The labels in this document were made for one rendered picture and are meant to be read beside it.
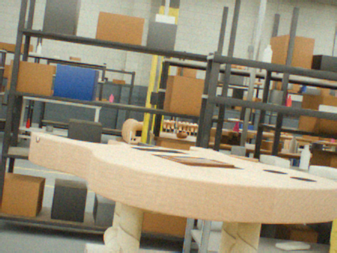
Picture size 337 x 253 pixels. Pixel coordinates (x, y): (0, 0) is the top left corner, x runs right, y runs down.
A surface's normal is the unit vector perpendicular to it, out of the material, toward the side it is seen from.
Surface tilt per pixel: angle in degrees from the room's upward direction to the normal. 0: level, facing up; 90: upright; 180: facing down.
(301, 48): 90
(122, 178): 90
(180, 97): 90
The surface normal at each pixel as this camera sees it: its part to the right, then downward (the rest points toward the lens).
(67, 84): 0.02, 0.06
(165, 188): -0.25, 0.02
